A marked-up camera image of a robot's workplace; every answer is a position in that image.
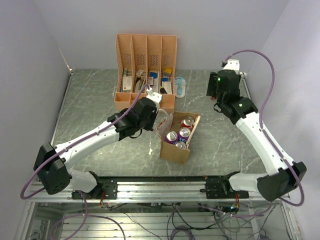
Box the peach plastic file organizer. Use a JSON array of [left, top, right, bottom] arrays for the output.
[[114, 33, 178, 113]]

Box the blue packaged razor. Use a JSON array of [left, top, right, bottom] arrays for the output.
[[173, 77, 186, 98]]

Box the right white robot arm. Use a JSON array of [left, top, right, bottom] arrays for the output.
[[206, 69, 307, 202]]

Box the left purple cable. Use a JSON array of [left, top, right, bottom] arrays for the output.
[[19, 84, 153, 200]]

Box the aluminium mounting rail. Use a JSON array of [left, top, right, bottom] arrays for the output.
[[23, 176, 291, 203]]

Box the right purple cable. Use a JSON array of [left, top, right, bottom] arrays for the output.
[[221, 49, 305, 207]]

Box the small white card box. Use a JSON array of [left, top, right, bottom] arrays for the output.
[[160, 81, 173, 95]]

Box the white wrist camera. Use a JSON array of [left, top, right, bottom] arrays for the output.
[[221, 59, 247, 76], [146, 87, 162, 109]]

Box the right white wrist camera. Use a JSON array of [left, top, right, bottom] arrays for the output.
[[221, 59, 247, 76]]

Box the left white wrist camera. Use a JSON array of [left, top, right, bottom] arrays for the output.
[[146, 87, 162, 109]]

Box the purple fanta can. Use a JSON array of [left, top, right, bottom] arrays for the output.
[[164, 130, 178, 145], [175, 141, 187, 150], [177, 127, 191, 143]]

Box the green white glue stick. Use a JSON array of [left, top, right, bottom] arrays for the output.
[[123, 68, 128, 77]]

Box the purple cable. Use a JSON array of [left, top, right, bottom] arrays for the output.
[[19, 84, 153, 200], [221, 49, 305, 207]]

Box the patterned canvas tote bag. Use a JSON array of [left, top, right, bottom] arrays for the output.
[[156, 111, 201, 164]]

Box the white stationery box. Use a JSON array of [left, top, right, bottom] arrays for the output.
[[122, 75, 132, 93]]

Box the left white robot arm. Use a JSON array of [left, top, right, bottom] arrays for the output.
[[33, 95, 162, 199]]

